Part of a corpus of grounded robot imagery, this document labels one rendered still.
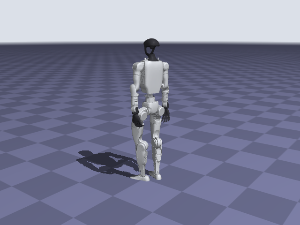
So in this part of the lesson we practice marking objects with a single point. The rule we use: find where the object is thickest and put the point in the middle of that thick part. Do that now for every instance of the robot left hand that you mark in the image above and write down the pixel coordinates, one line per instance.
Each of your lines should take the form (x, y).
(136, 118)

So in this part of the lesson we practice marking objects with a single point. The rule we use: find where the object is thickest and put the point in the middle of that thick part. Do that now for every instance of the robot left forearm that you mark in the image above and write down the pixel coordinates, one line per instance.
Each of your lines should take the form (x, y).
(134, 98)

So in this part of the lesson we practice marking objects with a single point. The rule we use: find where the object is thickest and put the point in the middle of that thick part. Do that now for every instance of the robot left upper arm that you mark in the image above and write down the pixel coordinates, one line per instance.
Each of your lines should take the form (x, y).
(137, 68)

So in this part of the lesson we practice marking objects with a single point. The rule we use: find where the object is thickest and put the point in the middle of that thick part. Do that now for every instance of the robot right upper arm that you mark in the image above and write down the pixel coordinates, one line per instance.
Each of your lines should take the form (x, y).
(165, 76)

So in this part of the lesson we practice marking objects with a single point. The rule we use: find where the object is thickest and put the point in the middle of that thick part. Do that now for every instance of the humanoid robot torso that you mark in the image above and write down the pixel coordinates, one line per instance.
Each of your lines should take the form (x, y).
(150, 83)

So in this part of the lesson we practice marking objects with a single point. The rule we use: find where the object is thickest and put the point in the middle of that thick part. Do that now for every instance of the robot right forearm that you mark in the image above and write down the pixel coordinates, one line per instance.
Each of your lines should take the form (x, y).
(164, 98)

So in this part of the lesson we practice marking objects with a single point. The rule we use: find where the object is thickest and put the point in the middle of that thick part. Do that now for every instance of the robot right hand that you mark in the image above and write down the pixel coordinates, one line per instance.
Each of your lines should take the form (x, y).
(166, 115)

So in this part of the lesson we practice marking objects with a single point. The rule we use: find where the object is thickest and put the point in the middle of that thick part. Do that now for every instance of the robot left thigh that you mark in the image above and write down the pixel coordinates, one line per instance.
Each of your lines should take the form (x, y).
(137, 132)

